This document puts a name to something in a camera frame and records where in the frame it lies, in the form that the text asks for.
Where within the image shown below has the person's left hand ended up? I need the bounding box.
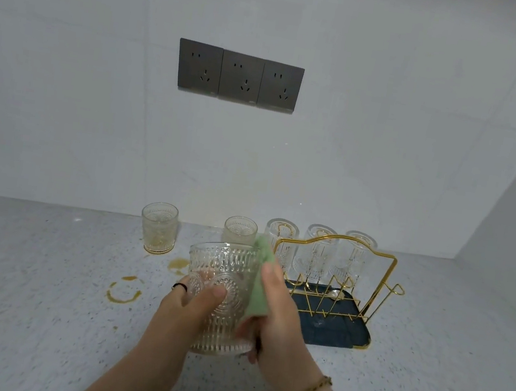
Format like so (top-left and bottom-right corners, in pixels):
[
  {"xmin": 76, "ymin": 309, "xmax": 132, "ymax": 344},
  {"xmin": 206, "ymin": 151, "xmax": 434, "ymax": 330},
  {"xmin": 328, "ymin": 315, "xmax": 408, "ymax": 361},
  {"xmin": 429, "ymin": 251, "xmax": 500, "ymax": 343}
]
[{"xmin": 144, "ymin": 267, "xmax": 231, "ymax": 367}]

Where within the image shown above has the person's right hand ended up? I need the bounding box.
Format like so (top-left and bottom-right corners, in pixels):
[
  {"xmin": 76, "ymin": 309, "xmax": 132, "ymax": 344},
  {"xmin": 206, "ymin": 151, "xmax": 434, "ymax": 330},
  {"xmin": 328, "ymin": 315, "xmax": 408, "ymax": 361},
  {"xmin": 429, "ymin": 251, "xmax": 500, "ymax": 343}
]
[{"xmin": 229, "ymin": 258, "xmax": 342, "ymax": 391}]

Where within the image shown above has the green cloth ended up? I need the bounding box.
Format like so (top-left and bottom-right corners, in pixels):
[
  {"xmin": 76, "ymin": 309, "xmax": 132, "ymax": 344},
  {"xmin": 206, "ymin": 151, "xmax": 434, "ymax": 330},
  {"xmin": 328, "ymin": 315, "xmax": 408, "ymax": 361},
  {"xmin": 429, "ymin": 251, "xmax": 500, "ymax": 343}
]
[{"xmin": 241, "ymin": 233, "xmax": 281, "ymax": 330}]

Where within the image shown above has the gold wire cup rack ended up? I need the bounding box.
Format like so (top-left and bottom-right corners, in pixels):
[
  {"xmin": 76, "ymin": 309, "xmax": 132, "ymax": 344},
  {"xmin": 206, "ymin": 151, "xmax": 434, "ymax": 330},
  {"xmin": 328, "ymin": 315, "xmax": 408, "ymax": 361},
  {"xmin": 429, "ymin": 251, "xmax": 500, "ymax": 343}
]
[{"xmin": 259, "ymin": 224, "xmax": 412, "ymax": 358}]

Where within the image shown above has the single embossed clear glass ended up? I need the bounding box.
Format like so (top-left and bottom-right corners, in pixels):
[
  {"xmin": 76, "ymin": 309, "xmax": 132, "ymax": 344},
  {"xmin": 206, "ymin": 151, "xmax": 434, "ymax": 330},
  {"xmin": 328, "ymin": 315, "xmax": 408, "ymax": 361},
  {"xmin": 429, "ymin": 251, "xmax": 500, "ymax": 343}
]
[
  {"xmin": 174, "ymin": 237, "xmax": 270, "ymax": 363},
  {"xmin": 259, "ymin": 217, "xmax": 302, "ymax": 274},
  {"xmin": 293, "ymin": 221, "xmax": 341, "ymax": 282},
  {"xmin": 330, "ymin": 228, "xmax": 380, "ymax": 288}
]

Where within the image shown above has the cluster of embossed glasses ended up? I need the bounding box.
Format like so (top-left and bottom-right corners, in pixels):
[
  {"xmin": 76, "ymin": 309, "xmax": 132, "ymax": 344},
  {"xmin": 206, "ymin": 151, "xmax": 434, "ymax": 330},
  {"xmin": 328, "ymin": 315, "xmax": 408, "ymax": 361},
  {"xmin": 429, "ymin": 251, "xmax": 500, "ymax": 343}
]
[{"xmin": 135, "ymin": 200, "xmax": 260, "ymax": 269}]

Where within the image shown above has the person's left forearm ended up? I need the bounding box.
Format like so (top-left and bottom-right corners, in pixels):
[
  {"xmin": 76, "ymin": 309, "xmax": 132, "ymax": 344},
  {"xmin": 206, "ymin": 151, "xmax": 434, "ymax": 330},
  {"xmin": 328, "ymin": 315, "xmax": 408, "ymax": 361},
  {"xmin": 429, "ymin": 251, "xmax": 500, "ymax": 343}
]
[{"xmin": 74, "ymin": 336, "xmax": 189, "ymax": 391}]

